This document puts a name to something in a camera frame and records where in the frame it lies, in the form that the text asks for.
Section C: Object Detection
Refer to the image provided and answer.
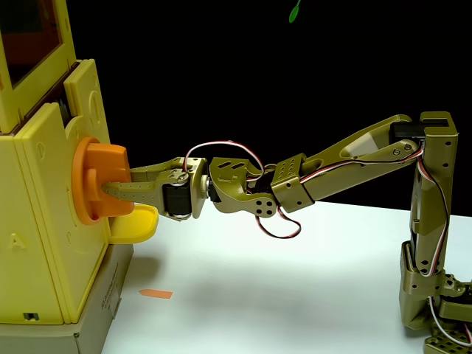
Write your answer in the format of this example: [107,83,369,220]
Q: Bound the orange vending machine knob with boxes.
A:
[72,136,136,226]

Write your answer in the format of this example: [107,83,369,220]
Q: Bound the yellow toy vending machine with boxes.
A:
[0,0,112,326]

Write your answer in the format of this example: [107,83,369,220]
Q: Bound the yellow dispensing tray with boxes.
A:
[108,204,159,245]

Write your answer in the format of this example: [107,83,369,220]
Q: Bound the orange paper arrow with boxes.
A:
[138,288,174,301]

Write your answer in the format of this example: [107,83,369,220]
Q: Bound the cardboard box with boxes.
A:
[0,243,135,354]

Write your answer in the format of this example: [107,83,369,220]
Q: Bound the green leaf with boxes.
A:
[288,0,303,24]

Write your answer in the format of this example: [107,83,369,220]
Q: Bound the gripper servo cable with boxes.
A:
[184,139,265,175]

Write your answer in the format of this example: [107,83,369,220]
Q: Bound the arm servo cable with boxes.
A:
[254,149,451,277]

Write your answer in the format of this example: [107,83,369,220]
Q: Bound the base servo cable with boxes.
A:
[429,294,472,348]

